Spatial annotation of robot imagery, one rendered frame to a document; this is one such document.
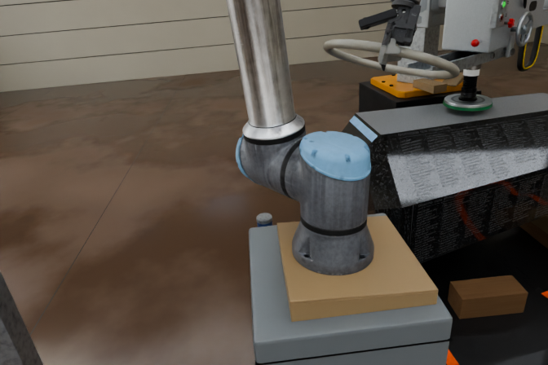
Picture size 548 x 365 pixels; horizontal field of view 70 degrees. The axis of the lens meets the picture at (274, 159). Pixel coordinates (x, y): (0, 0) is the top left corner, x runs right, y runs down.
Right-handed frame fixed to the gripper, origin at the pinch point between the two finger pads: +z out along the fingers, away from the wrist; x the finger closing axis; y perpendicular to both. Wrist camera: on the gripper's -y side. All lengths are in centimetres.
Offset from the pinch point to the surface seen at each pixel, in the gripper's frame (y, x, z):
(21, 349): -70, -53, 101
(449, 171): 35, 55, 31
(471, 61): 31, 64, -18
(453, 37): 21, 70, -28
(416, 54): 9.6, 0.5, -5.9
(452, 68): 21.4, 11.3, -5.5
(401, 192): 18, 42, 43
